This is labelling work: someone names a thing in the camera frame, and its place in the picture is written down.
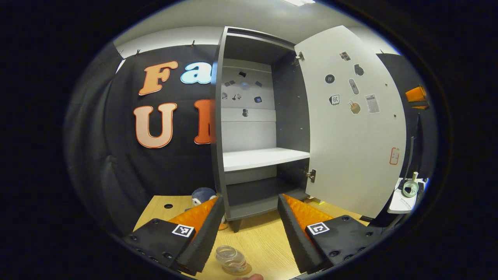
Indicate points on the large ceiling light panel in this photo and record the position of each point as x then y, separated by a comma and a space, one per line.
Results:
298, 2

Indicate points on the black backdrop cloth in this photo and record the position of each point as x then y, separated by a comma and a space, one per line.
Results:
116, 155

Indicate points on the clear plastic bottle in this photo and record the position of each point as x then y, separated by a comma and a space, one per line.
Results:
229, 256

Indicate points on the white side table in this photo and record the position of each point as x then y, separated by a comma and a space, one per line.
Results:
397, 204

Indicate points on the white cabinet door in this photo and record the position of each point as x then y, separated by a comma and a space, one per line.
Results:
350, 155

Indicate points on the white cabinet shelf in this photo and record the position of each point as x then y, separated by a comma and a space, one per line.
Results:
264, 157

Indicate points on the metal cabinet hinge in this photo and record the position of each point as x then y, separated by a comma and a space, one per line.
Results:
298, 58
310, 175

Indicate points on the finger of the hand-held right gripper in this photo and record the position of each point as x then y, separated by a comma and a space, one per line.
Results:
420, 107
416, 94

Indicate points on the penguin plush toy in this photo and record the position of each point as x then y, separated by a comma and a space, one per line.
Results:
202, 194

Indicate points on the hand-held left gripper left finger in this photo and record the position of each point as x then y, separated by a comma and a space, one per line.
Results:
204, 237

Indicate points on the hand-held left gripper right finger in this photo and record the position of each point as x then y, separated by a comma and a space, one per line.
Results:
293, 237

